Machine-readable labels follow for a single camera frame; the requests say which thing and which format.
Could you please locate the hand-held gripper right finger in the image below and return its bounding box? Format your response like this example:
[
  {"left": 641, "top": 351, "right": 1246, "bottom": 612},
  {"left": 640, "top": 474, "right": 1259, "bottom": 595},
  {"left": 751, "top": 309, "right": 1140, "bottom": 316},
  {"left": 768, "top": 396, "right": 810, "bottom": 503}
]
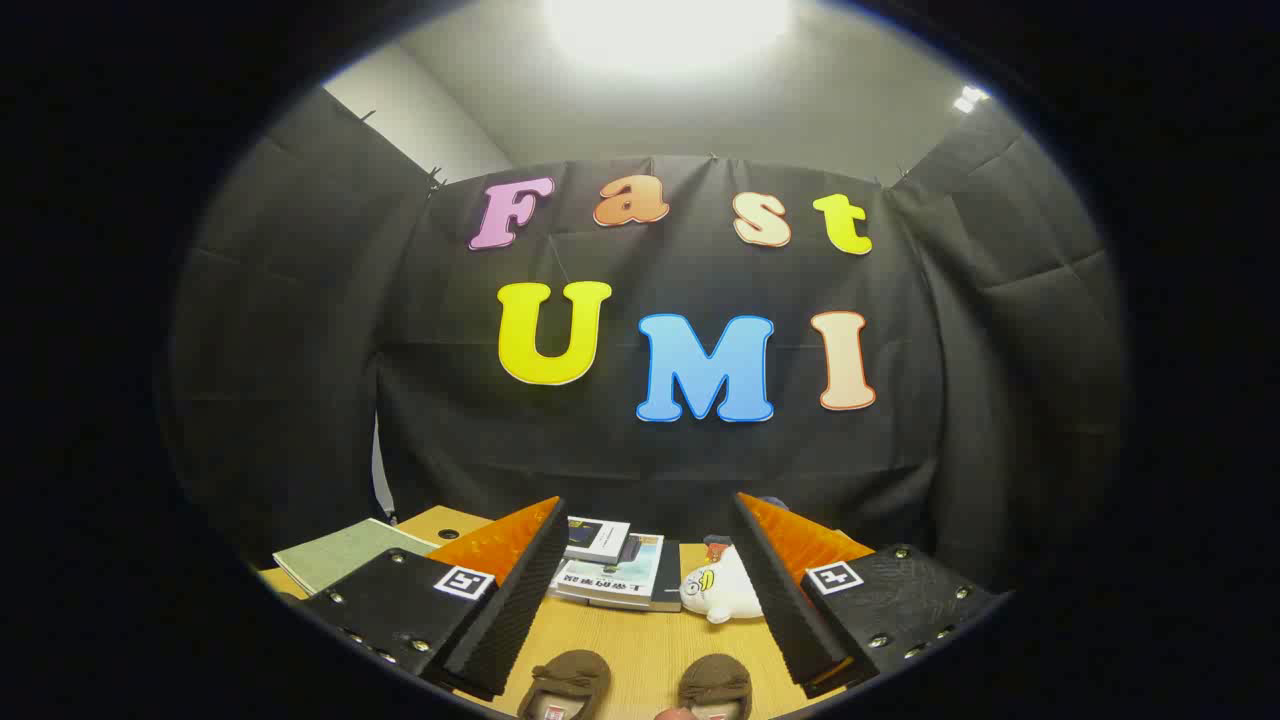
[{"left": 730, "top": 492, "right": 1006, "bottom": 699}]

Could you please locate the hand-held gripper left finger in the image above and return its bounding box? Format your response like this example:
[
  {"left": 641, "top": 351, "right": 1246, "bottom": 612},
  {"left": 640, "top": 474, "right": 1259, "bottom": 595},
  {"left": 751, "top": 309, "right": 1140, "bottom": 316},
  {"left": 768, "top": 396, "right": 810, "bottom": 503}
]
[{"left": 295, "top": 496, "right": 571, "bottom": 701}]

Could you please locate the brown fuzzy slipper shoe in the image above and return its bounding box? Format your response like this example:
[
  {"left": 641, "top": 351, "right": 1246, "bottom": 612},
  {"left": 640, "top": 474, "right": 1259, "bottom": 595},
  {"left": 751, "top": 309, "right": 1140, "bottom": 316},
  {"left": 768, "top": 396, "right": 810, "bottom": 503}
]
[
  {"left": 677, "top": 654, "right": 754, "bottom": 720},
  {"left": 517, "top": 650, "right": 613, "bottom": 720}
]

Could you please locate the green fabric storage box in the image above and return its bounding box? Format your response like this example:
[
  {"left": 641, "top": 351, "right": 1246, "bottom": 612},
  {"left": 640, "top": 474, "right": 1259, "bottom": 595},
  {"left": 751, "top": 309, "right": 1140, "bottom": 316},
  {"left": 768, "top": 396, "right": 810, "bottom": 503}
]
[{"left": 273, "top": 518, "right": 441, "bottom": 597}]

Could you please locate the white duck plush toy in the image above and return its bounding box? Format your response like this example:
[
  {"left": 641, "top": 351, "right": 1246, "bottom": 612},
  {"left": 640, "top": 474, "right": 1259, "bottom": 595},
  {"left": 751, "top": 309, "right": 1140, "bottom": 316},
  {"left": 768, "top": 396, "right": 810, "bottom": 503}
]
[{"left": 680, "top": 545, "right": 766, "bottom": 625}]

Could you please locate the penguin plush toy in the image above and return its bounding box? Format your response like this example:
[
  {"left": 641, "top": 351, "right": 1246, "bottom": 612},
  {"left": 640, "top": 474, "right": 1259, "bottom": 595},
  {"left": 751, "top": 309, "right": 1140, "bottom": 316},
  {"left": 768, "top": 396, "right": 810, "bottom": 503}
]
[{"left": 703, "top": 495, "right": 791, "bottom": 561}]

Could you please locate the white book with blue picture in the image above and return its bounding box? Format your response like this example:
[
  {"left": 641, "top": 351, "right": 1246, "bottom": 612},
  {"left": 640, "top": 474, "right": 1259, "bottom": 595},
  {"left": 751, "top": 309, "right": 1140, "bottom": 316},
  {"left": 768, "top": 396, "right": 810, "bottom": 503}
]
[{"left": 565, "top": 516, "right": 632, "bottom": 564}]

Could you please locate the dark grey book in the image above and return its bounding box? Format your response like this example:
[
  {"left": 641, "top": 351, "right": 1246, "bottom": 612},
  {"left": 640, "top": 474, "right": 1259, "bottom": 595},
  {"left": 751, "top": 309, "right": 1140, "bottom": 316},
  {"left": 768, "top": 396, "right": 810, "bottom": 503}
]
[{"left": 650, "top": 540, "right": 683, "bottom": 613}]

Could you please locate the black backdrop cloth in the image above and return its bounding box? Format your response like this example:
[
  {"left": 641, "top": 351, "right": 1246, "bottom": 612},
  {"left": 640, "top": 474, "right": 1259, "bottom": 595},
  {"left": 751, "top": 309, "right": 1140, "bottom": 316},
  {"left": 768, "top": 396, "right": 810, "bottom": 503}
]
[{"left": 165, "top": 90, "right": 1131, "bottom": 591}]

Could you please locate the large ceiling light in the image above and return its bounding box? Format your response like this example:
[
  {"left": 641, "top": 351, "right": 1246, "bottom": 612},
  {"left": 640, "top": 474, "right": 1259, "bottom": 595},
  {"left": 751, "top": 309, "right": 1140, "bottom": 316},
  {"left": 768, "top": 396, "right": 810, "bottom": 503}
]
[{"left": 545, "top": 0, "right": 796, "bottom": 71}]

